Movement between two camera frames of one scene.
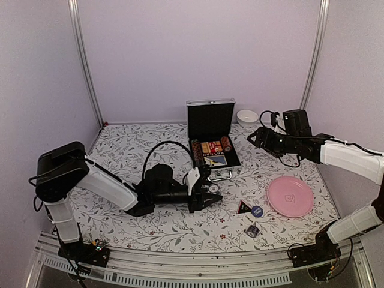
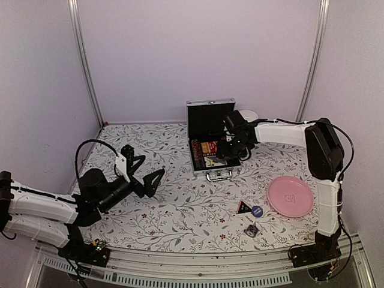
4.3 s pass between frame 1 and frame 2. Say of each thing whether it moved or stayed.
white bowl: stayed
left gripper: moved
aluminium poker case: stayed
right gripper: moved
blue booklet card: stayed
